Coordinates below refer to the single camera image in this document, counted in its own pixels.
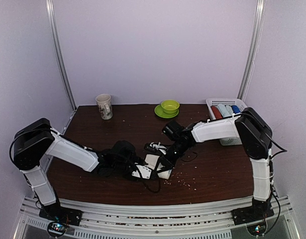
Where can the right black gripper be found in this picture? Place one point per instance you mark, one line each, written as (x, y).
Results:
(168, 164)

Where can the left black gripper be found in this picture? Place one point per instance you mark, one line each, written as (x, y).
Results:
(130, 179)

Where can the white cream towel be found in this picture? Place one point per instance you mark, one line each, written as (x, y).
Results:
(151, 161)

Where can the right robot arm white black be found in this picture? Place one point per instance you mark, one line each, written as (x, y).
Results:
(247, 127)

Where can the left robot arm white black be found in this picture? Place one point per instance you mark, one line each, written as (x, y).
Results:
(39, 140)

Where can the green saucer plate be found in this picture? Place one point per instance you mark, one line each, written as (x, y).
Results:
(160, 113)

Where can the green cup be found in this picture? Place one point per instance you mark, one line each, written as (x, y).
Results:
(169, 106)

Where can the rolled red towel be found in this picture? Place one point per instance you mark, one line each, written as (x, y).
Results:
(217, 114)

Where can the patterned ceramic mug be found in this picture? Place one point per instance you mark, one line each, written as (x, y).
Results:
(105, 107)

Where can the white plastic basket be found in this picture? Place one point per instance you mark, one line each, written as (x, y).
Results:
(227, 141)

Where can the rolled light blue towel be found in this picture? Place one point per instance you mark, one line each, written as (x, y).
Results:
(225, 111)

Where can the rolled dark blue towel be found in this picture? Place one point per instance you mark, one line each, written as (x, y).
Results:
(235, 109)

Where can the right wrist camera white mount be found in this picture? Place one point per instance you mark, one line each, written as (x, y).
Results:
(154, 147)

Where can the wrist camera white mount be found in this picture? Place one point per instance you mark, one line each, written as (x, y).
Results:
(142, 171)
(154, 147)

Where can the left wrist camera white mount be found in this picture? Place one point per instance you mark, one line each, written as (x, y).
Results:
(142, 171)

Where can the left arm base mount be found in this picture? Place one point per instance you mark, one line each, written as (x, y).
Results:
(67, 216)

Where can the aluminium front rail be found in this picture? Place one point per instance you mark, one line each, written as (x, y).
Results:
(191, 221)

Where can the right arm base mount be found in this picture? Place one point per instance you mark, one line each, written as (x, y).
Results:
(249, 215)

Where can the right aluminium frame post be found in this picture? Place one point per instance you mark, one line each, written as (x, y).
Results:
(253, 49)

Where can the aluminium frame post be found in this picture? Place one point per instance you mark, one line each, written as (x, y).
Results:
(253, 49)
(58, 51)

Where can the left aluminium frame post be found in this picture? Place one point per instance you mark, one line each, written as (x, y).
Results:
(58, 51)

